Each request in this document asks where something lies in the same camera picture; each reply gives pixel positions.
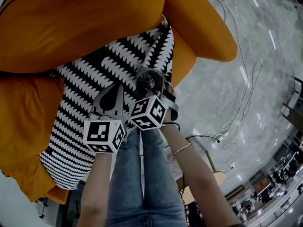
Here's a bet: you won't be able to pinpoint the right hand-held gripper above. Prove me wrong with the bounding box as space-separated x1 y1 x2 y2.
129 70 180 131

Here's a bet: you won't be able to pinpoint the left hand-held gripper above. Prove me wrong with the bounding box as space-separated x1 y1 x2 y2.
82 83 127 155

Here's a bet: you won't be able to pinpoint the black white patterned pillow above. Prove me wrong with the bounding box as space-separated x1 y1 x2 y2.
39 15 176 190

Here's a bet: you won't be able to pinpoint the orange sofa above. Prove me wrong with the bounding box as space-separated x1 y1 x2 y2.
30 0 238 206

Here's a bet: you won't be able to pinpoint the person's right forearm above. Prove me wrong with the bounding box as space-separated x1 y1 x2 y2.
160 122 241 227

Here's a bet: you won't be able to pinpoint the person's left forearm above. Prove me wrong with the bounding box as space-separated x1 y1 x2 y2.
77 151 112 227

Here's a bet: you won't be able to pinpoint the person's right hand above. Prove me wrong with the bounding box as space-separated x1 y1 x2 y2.
162 83 180 124

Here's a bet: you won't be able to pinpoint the white power strip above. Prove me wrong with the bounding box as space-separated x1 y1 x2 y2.
211 131 229 149

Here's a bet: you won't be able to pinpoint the person's blue jeans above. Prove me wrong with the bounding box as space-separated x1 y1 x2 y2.
106 126 188 227

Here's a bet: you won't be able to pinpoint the white plug adapter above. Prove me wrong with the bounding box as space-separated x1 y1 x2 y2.
224 161 236 174

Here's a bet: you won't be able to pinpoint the light wooden stool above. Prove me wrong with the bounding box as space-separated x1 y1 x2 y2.
181 170 227 206

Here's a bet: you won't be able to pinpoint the black stand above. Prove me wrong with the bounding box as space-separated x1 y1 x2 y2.
35 195 51 220

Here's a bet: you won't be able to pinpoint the dark wooden table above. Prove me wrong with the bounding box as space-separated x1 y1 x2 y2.
281 76 303 130

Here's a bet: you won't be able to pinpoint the dark cord bracelet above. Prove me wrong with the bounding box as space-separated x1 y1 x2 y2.
161 122 181 132

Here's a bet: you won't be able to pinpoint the thin gold bracelet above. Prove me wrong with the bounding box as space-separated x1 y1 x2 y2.
172 142 192 156

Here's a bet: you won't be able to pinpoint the black floor cable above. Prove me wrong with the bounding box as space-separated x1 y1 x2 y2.
188 134 221 144

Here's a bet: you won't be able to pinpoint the white floor cable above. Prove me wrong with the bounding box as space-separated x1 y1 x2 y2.
197 0 252 151

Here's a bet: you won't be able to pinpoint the grey floor cable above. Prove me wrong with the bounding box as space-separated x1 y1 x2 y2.
221 59 264 151

